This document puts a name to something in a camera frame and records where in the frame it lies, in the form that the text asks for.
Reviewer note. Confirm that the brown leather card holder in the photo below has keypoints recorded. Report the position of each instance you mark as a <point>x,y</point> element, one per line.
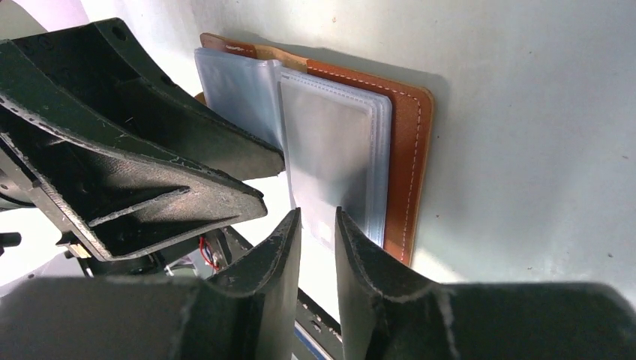
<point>411,128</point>

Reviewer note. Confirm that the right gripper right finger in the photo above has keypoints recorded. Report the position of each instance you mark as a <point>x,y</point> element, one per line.
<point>389,311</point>

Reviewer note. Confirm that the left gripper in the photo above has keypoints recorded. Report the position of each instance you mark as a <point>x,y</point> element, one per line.
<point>113,195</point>

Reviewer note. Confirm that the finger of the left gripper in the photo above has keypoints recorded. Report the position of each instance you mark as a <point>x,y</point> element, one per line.
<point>104,66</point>

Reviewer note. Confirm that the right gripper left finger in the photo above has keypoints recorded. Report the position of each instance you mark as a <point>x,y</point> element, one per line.
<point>132,317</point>

